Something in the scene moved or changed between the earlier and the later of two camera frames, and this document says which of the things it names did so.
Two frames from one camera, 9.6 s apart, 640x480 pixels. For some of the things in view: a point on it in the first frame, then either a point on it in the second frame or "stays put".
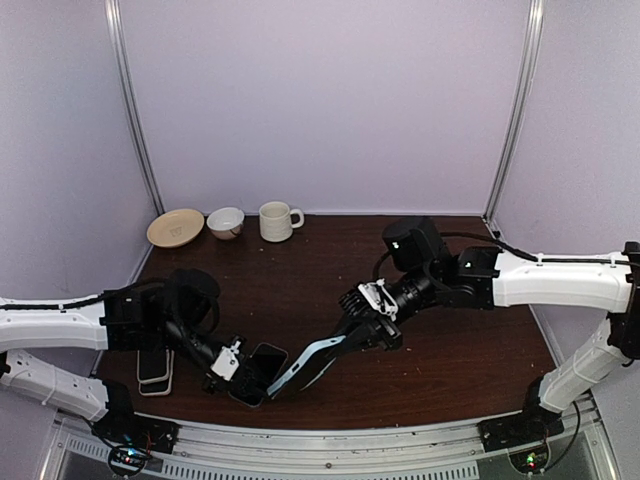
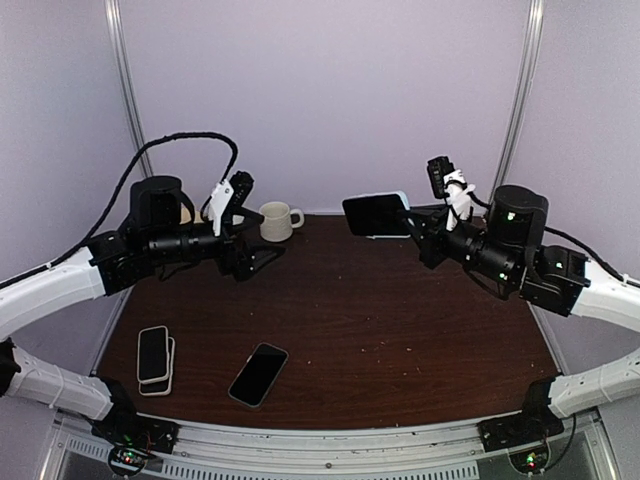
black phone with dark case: x=258 y=374 stays put
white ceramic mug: x=276 y=222 stays put
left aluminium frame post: x=115 y=27 stays put
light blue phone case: x=315 y=346 to x=406 y=203
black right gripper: x=365 y=324 to x=428 y=236
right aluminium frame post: x=535 y=24 stays put
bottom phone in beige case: x=160 y=387 stays put
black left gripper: x=234 y=384 to x=241 y=266
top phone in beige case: x=152 y=365 stays put
